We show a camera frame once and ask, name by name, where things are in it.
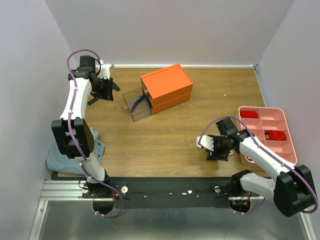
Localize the black rubber mallet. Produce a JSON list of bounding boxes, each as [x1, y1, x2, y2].
[[87, 82, 120, 106]]

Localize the blue handled cutting pliers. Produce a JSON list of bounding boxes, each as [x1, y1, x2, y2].
[[131, 94, 152, 112]]

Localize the clear bottom drawer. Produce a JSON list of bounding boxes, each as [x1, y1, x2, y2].
[[122, 86, 154, 122]]

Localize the orange drawer cabinet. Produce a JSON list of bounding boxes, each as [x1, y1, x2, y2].
[[140, 63, 193, 114]]

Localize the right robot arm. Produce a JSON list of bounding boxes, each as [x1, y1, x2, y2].
[[196, 116, 319, 217]]

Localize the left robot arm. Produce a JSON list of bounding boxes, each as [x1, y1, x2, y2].
[[51, 55, 114, 198]]

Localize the red white item in tray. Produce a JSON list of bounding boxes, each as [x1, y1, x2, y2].
[[245, 156, 255, 163]]

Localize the red item top compartment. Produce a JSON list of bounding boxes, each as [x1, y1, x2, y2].
[[239, 110, 259, 119]]

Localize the pink compartment tray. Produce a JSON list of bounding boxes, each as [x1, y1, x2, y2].
[[238, 106, 298, 165]]

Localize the blue cloth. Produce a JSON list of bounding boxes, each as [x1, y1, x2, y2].
[[46, 127, 106, 175]]

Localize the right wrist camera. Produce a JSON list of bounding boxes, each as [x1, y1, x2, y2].
[[196, 135, 215, 152]]

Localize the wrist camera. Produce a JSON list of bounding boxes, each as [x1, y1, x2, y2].
[[196, 135, 215, 152], [97, 63, 115, 80]]

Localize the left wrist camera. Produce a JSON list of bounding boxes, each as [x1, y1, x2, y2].
[[97, 63, 115, 80]]

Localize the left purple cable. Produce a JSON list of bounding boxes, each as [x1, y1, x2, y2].
[[66, 49, 125, 219]]

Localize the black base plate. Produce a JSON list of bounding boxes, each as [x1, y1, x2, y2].
[[81, 177, 258, 212]]

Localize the aluminium rail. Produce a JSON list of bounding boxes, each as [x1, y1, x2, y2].
[[40, 177, 258, 204]]

